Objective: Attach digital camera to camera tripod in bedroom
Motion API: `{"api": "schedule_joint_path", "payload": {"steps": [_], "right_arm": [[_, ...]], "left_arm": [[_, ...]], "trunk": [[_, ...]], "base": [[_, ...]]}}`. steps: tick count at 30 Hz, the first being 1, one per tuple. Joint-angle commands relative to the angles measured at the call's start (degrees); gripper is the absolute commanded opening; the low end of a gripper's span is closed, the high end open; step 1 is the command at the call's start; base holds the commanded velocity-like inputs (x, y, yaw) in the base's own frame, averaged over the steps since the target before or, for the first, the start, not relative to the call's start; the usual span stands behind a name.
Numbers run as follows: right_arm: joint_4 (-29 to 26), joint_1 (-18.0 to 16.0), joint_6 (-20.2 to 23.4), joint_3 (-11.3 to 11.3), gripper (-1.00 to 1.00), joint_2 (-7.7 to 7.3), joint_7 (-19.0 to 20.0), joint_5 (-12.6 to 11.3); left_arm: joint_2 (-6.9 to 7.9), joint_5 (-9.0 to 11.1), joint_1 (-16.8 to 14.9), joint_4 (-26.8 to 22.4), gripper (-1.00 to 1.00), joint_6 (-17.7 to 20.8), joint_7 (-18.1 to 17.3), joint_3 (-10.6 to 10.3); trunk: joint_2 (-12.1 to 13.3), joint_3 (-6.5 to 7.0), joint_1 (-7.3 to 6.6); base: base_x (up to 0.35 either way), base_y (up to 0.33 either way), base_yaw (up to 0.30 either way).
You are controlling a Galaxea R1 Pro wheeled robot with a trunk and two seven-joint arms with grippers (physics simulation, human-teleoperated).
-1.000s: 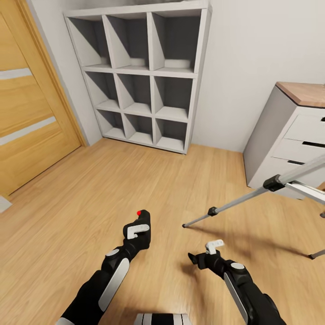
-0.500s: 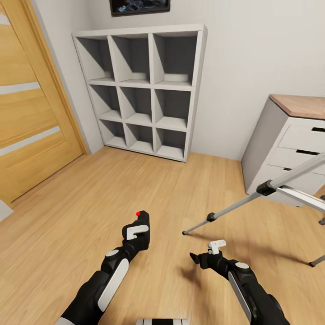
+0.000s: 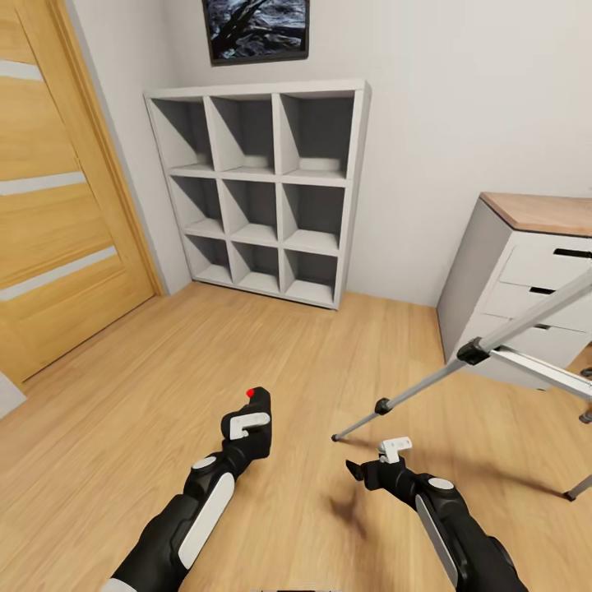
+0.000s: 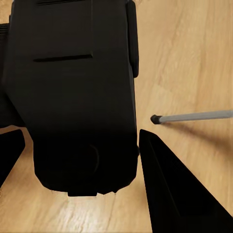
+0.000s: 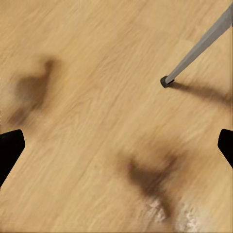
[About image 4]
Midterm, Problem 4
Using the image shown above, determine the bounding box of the digital camera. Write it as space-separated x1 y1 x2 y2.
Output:
0 0 140 197

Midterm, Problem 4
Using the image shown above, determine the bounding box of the camera tripod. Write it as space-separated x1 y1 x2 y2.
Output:
151 110 233 124

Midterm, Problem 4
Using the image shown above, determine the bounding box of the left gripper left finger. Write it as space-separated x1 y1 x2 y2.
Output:
0 129 25 187

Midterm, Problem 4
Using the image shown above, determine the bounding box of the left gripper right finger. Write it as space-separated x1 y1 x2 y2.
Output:
138 129 233 233

